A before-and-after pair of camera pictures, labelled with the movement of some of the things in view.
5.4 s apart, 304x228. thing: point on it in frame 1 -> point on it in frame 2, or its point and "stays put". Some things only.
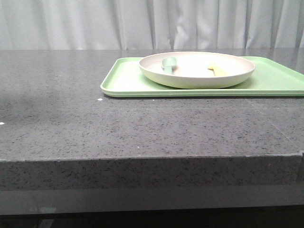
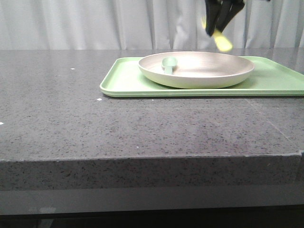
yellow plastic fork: (217, 70) -> (223, 43)
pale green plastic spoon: (167, 64) stays put
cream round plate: (191, 71) stays put
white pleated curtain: (150, 24) stays put
